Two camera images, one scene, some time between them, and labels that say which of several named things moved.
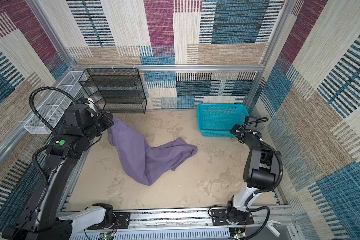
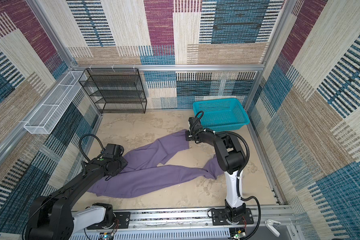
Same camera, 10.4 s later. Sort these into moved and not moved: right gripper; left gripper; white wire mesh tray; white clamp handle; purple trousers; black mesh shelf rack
Moved: purple trousers; right gripper; left gripper
Not moved: black mesh shelf rack; white clamp handle; white wire mesh tray
